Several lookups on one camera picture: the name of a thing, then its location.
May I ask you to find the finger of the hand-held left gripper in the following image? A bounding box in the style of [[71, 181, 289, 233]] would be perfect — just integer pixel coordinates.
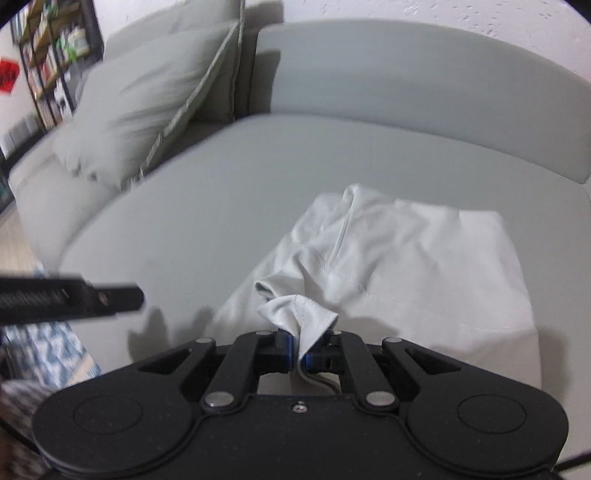
[[0, 274, 145, 325]]

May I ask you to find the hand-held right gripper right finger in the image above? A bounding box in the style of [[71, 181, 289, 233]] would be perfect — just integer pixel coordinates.
[[302, 330, 462, 411]]

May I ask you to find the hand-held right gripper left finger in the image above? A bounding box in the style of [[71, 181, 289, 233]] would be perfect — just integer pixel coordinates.
[[139, 330, 296, 411]]

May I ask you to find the white t-shirt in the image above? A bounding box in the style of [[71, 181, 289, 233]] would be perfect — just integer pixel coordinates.
[[210, 184, 542, 393]]

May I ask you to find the blue patterned rug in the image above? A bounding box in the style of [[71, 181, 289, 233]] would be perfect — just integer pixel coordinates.
[[0, 320, 102, 388]]

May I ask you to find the grey sofa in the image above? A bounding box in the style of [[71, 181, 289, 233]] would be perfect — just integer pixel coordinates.
[[7, 18, 591, 374]]

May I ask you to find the houndstooth patterned cloth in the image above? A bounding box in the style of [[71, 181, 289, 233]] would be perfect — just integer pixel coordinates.
[[0, 381, 51, 480]]

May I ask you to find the large grey pillow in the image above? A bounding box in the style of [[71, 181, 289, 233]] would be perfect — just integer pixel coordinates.
[[52, 21, 245, 188]]

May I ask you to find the red wall decoration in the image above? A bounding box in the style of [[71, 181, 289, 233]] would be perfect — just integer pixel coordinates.
[[0, 58, 21, 95]]

